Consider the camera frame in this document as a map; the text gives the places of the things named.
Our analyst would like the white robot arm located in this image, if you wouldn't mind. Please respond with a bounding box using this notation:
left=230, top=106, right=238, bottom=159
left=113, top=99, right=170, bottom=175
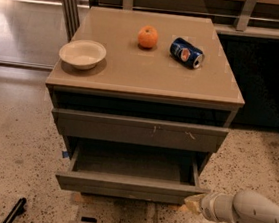
left=184, top=190, right=279, bottom=223

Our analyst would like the grey top drawer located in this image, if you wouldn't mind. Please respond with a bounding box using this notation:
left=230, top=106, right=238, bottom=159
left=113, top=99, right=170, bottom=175
left=52, top=108, right=229, bottom=152

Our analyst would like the grey drawer cabinet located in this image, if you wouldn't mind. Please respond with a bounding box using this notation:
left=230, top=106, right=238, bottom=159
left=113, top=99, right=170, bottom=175
left=46, top=7, right=244, bottom=169

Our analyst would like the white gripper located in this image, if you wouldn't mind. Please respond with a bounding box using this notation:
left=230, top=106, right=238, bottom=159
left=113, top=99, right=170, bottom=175
left=184, top=192, right=233, bottom=222

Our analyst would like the metal railing frame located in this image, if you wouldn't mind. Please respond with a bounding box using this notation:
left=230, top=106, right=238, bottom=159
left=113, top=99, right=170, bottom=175
left=61, top=0, right=279, bottom=39

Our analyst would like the white bowl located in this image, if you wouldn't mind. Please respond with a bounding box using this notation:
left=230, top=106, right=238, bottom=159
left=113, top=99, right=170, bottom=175
left=58, top=40, right=106, bottom=70

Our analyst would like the orange fruit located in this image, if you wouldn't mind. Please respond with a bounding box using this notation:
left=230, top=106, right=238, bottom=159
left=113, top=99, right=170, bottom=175
left=137, top=25, right=158, bottom=49

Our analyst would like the blue soda can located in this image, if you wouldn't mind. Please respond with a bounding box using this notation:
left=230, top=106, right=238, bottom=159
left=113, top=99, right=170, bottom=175
left=170, top=37, right=204, bottom=69

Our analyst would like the black object on floor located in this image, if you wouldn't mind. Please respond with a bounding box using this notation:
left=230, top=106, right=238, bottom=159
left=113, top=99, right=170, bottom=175
left=2, top=198, right=27, bottom=223

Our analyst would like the grey drawer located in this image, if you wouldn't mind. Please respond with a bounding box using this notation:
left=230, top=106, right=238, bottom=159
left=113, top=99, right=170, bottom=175
left=52, top=108, right=229, bottom=152
left=56, top=147, right=207, bottom=205

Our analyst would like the blue tape piece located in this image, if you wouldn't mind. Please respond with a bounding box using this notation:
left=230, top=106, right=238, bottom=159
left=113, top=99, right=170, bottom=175
left=62, top=151, right=69, bottom=158

